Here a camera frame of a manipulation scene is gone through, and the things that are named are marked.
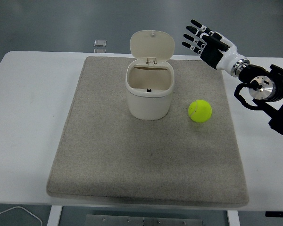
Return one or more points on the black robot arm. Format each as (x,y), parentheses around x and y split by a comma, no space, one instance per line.
(277,103)

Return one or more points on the grey metal plate with screws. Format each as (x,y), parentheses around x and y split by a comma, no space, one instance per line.
(143,221)

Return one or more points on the cream plastic box with lid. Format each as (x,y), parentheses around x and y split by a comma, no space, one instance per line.
(147,103)

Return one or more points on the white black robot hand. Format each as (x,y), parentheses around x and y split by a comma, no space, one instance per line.
(222,57)

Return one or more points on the white table leg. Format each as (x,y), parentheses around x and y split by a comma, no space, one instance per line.
(54,216)
(233,219)

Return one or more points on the black table control panel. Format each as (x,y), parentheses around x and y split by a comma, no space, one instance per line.
(278,214)

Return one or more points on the small silver floor plate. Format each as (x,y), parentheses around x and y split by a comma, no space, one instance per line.
(100,42)
(99,50)

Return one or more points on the beige fabric mat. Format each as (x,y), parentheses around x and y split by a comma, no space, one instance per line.
(141,155)

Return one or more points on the yellow-green tennis ball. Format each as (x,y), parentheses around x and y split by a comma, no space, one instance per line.
(200,111)

